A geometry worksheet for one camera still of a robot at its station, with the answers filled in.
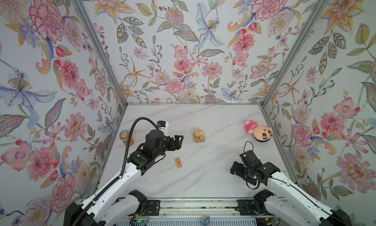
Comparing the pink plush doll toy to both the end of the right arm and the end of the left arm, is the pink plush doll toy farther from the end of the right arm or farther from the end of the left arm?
the end of the left arm

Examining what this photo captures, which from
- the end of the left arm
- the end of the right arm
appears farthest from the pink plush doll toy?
the end of the left arm

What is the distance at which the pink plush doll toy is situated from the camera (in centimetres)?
95
